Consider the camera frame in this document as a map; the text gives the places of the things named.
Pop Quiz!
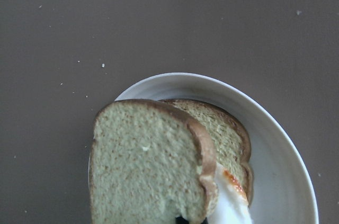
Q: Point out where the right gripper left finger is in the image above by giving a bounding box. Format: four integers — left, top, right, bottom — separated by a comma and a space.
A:
175, 216, 189, 224

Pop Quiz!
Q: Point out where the bread slice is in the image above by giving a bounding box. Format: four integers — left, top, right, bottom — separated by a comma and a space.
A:
88, 99, 218, 223
162, 98, 253, 203

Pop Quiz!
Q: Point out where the fried egg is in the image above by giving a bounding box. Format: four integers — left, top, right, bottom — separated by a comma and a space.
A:
207, 163, 253, 224

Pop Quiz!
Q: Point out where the white round plate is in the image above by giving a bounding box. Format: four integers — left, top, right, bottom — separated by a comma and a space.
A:
114, 73, 318, 223

